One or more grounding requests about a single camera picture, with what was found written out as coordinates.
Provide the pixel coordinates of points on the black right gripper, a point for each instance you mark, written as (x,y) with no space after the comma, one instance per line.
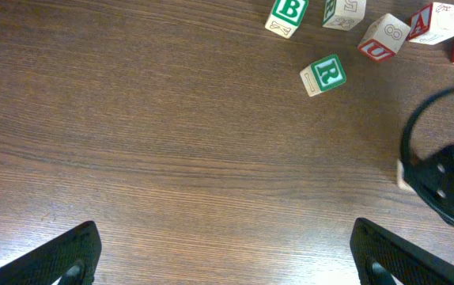
(433,180)

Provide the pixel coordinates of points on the green R wooden block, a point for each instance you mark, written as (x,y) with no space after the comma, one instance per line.
(323,75)

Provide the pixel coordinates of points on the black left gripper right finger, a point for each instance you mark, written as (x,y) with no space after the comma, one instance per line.
(382,257)

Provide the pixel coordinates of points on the red U wooden block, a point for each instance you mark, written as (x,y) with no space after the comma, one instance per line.
(383,38)

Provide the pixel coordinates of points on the green B wooden block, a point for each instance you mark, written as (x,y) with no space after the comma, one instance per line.
(285,17)

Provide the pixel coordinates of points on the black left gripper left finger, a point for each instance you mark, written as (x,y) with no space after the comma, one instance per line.
(70,258)

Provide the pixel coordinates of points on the plain wooden block number five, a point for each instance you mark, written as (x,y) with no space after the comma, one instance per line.
(343,14)

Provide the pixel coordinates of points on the red A wooden block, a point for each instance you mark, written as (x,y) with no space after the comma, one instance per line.
(432,24)

